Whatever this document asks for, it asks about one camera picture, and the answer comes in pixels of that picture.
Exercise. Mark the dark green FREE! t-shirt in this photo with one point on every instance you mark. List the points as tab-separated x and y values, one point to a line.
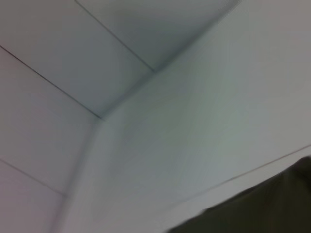
255	208

